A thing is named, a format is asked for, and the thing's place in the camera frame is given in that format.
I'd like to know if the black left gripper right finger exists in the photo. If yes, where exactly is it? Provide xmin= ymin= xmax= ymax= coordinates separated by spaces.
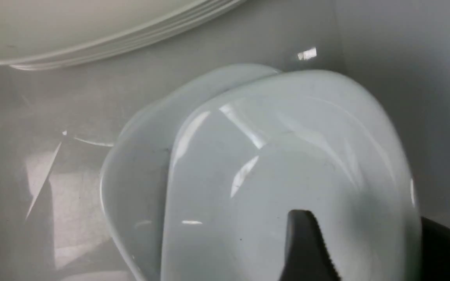
xmin=420 ymin=217 xmax=450 ymax=281

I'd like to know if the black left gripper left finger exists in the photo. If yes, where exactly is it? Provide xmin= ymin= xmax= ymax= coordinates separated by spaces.
xmin=280 ymin=210 xmax=341 ymax=281

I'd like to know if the small white bowl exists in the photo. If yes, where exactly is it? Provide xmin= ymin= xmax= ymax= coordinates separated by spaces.
xmin=161 ymin=70 xmax=421 ymax=281

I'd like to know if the stack of white bowls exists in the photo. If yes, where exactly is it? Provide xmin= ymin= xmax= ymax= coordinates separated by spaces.
xmin=100 ymin=64 xmax=281 ymax=281

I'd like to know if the large white plastic tub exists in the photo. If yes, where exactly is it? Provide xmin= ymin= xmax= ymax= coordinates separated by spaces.
xmin=0 ymin=0 xmax=450 ymax=281

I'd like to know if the stack of white square plates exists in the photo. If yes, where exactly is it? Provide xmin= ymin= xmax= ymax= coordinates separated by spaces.
xmin=0 ymin=0 xmax=242 ymax=71

